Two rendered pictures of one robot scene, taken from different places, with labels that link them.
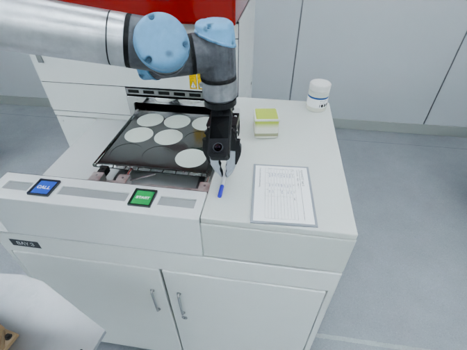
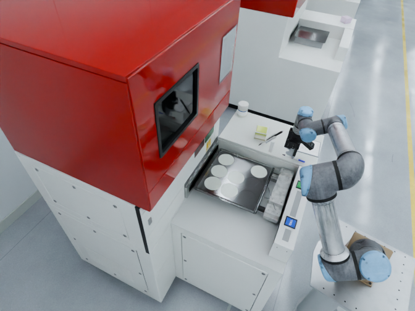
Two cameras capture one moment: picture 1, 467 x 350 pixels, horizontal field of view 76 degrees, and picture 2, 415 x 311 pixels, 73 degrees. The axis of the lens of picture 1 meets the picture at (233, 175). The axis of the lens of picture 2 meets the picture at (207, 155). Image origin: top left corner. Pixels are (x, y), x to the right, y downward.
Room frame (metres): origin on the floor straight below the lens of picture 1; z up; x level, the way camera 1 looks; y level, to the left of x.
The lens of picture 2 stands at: (0.78, 1.33, 2.18)
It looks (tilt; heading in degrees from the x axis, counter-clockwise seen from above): 46 degrees down; 285
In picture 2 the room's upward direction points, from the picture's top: 4 degrees clockwise
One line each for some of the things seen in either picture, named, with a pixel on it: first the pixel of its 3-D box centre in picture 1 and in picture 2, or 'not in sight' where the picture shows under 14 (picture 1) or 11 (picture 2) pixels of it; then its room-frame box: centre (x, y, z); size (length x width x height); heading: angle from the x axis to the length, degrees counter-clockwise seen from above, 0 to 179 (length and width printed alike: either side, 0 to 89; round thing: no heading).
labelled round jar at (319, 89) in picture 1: (317, 95); (243, 109); (0.97, -0.29, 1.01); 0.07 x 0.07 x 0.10
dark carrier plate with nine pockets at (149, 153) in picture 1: (168, 137); (236, 177); (0.88, 0.23, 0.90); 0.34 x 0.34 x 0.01; 82
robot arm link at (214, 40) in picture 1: (215, 51); (304, 118); (0.61, 0.04, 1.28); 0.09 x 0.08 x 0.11; 103
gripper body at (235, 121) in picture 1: (222, 120); (294, 138); (0.61, 0.03, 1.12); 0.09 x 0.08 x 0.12; 172
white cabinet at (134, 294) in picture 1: (194, 248); (245, 218); (0.77, 0.16, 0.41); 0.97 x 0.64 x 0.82; 82
